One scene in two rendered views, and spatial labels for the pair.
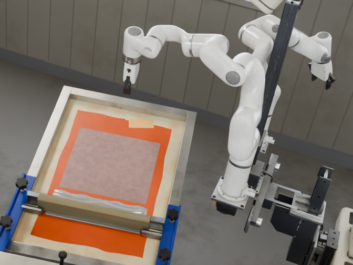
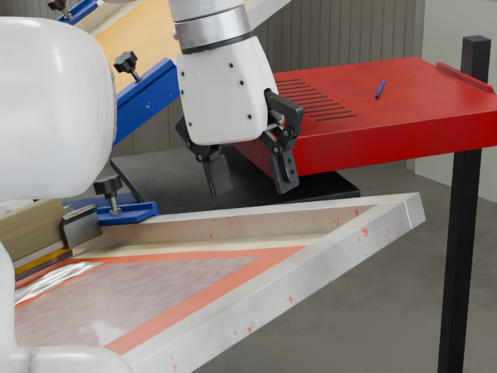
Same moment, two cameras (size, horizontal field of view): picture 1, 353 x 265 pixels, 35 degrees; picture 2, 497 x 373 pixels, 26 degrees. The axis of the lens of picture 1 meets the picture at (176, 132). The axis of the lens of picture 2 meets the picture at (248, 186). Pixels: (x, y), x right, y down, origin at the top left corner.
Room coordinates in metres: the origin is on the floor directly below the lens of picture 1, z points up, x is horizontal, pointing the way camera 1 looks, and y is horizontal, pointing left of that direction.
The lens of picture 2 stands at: (2.67, -0.63, 1.85)
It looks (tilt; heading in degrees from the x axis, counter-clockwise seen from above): 22 degrees down; 126
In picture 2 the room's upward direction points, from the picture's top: straight up
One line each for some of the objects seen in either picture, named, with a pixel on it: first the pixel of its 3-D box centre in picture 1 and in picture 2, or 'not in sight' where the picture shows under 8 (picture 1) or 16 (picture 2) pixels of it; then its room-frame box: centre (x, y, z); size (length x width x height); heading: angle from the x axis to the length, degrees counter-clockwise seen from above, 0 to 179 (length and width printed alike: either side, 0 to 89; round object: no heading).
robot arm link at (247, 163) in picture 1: (244, 145); not in sight; (1.83, -0.27, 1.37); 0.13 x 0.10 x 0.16; 164
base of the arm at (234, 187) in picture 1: (239, 177); not in sight; (1.84, -0.28, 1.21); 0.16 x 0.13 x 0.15; 77
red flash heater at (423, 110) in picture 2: not in sight; (353, 111); (1.44, 1.47, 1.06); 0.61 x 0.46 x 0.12; 58
